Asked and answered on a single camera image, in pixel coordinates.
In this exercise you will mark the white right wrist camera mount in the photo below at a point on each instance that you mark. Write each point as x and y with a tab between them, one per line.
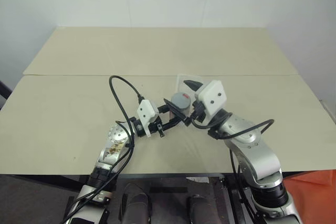
212	95

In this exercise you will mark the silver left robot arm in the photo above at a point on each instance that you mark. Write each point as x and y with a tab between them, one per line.
115	142

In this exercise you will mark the grey jar lid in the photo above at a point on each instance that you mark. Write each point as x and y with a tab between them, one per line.
181	98

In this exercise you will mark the clear plastic box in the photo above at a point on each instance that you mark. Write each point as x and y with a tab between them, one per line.
181	82

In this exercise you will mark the black metal table frame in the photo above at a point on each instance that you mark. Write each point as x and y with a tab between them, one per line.
39	178

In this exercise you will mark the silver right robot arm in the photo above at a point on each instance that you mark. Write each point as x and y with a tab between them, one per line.
258	155

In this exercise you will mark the clear plastic jar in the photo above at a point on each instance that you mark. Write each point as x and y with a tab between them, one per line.
185	111

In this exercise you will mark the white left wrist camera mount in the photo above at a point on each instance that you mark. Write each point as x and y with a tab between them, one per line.
145	113

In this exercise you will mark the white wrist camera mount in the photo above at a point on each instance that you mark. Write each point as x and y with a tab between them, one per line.
212	95
145	113

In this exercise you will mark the orange fabric object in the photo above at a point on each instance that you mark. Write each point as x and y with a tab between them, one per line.
312	195

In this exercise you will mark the dark rounded shape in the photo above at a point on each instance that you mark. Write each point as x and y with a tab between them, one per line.
197	209
135	203

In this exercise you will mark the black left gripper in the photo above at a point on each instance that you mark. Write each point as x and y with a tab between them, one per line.
158	125

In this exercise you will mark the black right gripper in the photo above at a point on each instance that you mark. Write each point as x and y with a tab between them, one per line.
198	110

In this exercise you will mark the black bar object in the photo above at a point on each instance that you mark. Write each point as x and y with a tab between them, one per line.
4	94

